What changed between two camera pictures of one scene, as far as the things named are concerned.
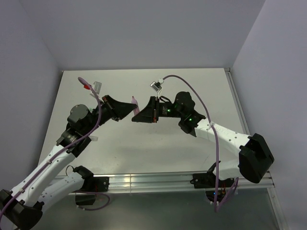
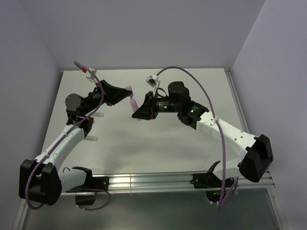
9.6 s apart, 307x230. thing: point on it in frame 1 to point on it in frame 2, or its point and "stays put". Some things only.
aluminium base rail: [177, 183] stays put
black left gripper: [117, 109] to [113, 95]
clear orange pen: [94, 138] stays put
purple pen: [136, 110] stays put
